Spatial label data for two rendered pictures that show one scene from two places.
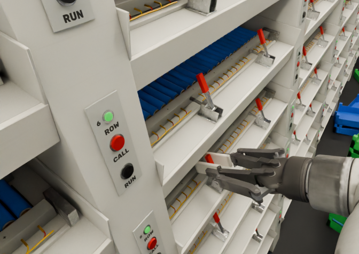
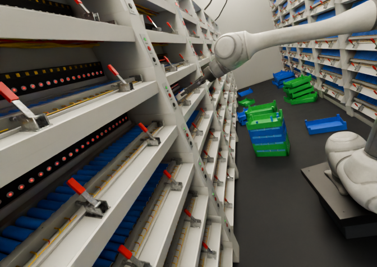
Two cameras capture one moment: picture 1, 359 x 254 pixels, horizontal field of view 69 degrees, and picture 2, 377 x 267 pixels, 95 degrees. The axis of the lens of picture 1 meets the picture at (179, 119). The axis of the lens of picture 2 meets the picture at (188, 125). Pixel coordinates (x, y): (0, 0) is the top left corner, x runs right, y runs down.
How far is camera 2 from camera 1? 0.61 m
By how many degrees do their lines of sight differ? 23
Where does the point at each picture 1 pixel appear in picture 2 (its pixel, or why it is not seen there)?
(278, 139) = (208, 107)
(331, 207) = (219, 69)
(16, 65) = (123, 19)
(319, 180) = (212, 64)
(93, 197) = (147, 60)
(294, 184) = (207, 72)
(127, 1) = not seen: hidden behind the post
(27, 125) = (129, 30)
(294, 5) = (188, 48)
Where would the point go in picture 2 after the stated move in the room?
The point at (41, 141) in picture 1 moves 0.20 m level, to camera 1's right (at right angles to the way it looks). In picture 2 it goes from (132, 37) to (181, 21)
